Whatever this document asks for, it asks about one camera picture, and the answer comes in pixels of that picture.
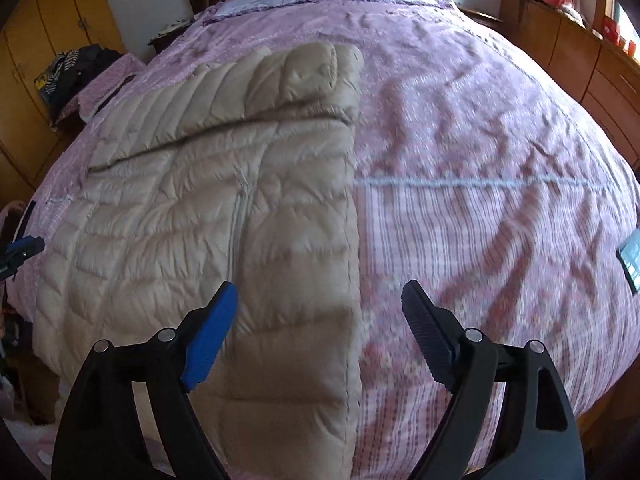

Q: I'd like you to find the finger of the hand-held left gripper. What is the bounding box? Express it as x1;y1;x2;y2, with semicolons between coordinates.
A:
0;236;46;281

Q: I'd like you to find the smartphone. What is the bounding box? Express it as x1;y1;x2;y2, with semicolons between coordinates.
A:
617;227;640;295

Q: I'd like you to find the yellow wooden wardrobe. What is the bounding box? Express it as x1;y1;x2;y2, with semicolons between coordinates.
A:
0;0;126;206

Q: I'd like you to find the pink floral cloth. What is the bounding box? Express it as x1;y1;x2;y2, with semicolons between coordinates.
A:
55;52;148;126

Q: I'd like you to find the pile of dark clothes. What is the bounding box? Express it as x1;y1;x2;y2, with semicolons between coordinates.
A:
34;44;126;121

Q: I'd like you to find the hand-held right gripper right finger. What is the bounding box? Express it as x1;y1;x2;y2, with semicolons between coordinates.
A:
401;280;586;480

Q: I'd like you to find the pink floral bedspread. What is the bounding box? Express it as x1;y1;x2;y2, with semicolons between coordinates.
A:
0;0;640;480

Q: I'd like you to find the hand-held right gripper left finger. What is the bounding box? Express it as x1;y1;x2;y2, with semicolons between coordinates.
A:
51;281;239;480

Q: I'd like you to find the dark wooden nightstand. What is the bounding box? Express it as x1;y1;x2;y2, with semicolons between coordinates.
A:
147;17;193;53
457;5;503;31

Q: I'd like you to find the brown wooden cabinet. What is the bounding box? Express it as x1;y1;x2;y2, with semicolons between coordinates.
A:
500;0;640;171

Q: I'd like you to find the beige quilted down jacket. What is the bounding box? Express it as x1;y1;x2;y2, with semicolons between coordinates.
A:
32;41;364;480

